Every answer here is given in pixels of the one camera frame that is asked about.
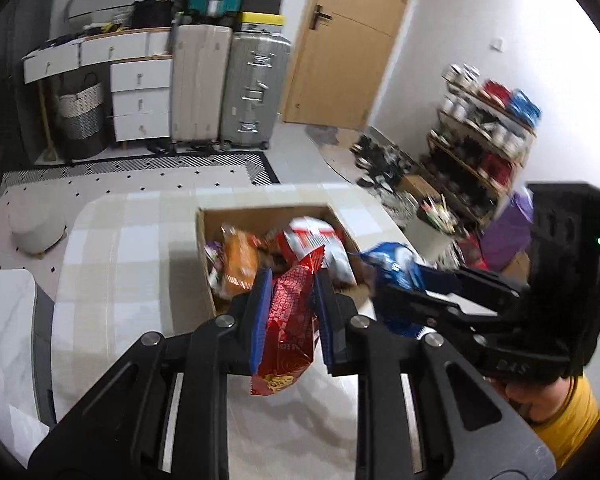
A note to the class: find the marble side table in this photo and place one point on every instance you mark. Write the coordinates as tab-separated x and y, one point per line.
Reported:
10	340

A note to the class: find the person's right hand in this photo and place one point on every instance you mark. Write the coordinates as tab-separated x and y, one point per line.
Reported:
535	400

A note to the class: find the red gold snack packet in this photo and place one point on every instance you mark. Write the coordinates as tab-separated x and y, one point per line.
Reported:
290	320

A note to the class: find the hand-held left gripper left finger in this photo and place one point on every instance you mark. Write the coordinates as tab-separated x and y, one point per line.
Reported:
260	320

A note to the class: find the orange cake packet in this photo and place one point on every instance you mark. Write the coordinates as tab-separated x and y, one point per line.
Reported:
240	260

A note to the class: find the woven laundry basket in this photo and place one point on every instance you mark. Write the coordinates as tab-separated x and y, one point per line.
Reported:
82	120

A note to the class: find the wooden shoe rack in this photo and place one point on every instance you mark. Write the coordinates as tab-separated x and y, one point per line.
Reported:
480	160

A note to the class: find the purple bag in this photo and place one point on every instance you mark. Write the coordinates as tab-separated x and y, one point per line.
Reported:
507	235

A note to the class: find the plain black shoe box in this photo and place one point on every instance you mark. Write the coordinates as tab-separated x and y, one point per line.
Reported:
262	5

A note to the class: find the purple candy packet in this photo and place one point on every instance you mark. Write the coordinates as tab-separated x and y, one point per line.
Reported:
212	260

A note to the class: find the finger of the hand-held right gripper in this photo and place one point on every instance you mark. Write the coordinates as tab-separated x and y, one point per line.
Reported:
430	312
470	282

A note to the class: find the yellow black shoe box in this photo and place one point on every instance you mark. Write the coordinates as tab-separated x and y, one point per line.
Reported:
262	21

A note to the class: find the brown cardboard box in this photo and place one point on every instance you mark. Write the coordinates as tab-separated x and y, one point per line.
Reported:
260	217

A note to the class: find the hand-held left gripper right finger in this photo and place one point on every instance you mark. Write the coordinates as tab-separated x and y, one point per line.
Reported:
325	320

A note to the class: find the silver suitcase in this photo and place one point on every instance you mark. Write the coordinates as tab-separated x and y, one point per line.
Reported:
255	90

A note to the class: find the wooden door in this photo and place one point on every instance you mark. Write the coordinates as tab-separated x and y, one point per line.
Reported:
355	45

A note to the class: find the white light switch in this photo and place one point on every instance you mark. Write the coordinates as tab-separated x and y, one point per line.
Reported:
496	44

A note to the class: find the beige suitcase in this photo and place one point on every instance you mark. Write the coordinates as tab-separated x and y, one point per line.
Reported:
200	85

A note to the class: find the white drawer desk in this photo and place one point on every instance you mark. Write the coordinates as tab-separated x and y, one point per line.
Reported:
140	95

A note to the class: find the white pouf stool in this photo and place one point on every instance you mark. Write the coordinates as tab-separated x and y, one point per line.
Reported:
35	227

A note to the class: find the grey door mat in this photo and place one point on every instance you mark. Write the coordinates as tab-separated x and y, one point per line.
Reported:
325	135

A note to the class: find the white red snack bag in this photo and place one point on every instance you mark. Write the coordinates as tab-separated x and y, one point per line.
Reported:
325	240

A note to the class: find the white trash bin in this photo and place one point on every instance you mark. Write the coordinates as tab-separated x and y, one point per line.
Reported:
435	235

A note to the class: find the pile of dark shoes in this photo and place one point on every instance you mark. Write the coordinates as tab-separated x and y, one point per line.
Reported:
380	160

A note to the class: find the blue cookie packet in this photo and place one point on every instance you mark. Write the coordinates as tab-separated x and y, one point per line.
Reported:
395	265

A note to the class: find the black fabric bag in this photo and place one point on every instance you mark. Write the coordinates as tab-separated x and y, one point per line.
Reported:
152	15

